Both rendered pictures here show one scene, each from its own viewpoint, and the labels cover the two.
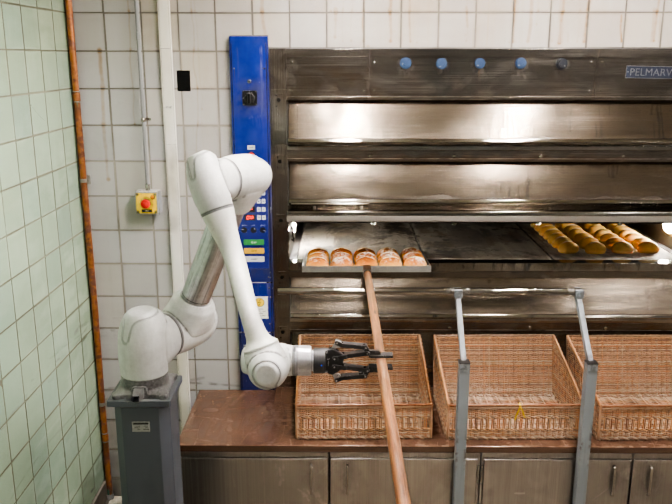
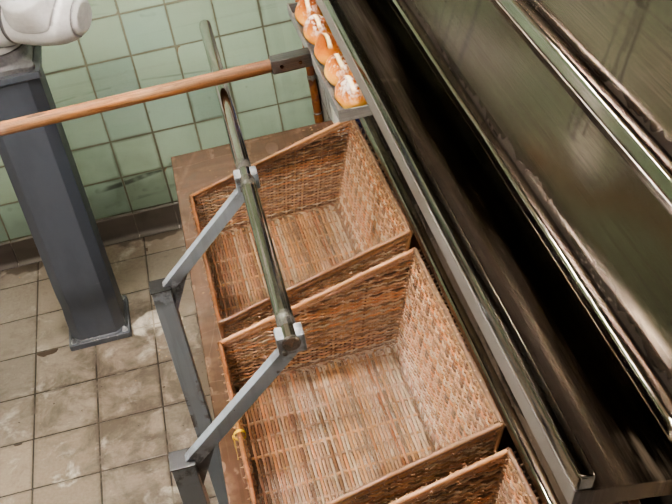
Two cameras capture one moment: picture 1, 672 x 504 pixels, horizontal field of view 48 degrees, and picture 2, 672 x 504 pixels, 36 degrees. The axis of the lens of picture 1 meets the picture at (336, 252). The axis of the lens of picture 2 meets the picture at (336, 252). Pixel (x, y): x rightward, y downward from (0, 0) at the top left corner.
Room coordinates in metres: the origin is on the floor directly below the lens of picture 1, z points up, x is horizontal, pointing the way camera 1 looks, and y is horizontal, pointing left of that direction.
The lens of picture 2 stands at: (2.85, -2.19, 2.25)
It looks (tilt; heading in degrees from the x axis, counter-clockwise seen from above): 38 degrees down; 83
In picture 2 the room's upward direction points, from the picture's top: 10 degrees counter-clockwise
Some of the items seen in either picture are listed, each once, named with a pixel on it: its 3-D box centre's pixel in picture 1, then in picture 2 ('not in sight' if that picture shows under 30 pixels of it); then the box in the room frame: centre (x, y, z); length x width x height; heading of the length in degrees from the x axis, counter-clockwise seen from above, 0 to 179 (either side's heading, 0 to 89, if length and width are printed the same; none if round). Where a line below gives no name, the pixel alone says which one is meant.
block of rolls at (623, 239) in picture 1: (591, 234); not in sight; (3.70, -1.27, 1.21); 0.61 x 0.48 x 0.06; 0
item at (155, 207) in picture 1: (148, 201); not in sight; (3.24, 0.81, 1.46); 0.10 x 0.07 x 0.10; 90
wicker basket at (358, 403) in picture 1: (361, 383); (295, 234); (3.00, -0.11, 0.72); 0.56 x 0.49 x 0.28; 91
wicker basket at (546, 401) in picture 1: (503, 383); (350, 403); (3.00, -0.71, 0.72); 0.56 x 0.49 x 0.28; 91
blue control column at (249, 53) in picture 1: (274, 236); not in sight; (4.21, 0.35, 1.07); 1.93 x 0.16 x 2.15; 0
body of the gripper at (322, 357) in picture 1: (328, 360); not in sight; (2.11, 0.02, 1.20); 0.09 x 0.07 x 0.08; 90
